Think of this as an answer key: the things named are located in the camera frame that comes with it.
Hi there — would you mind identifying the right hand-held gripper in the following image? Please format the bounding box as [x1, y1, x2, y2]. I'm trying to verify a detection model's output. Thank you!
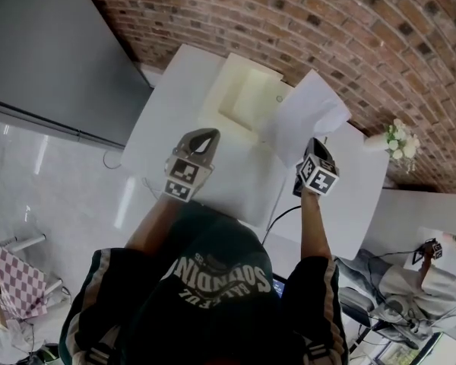
[291, 137, 340, 198]

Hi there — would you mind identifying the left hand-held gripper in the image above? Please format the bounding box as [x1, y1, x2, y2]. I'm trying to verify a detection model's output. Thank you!
[163, 127, 221, 204]

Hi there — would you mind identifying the person's right forearm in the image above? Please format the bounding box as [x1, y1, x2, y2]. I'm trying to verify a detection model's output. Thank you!
[299, 189, 334, 265]

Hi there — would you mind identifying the person's left forearm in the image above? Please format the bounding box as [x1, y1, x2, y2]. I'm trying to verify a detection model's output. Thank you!
[124, 195, 185, 253]

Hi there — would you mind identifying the white desk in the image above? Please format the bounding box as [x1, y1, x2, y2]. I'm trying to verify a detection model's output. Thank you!
[119, 43, 391, 262]

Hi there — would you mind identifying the white vase with flowers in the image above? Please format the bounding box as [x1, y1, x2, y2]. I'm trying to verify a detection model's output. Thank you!
[362, 117, 422, 173]

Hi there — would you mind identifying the blue lit tablet screen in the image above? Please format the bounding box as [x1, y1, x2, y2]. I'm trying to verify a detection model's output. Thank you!
[271, 278, 287, 300]

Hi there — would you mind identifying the grey office chair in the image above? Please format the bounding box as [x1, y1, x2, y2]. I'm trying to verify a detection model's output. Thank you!
[337, 286, 376, 327]

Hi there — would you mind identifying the person's green jersey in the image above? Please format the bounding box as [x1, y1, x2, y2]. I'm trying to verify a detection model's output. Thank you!
[58, 203, 350, 365]

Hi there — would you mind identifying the pink checkered bag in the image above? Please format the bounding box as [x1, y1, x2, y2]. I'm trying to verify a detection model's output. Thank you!
[0, 243, 49, 322]

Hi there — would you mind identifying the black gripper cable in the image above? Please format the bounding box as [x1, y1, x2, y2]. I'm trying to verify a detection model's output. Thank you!
[261, 204, 303, 245]

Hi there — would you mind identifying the grey looped cable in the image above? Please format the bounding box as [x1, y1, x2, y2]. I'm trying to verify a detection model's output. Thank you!
[103, 150, 123, 170]

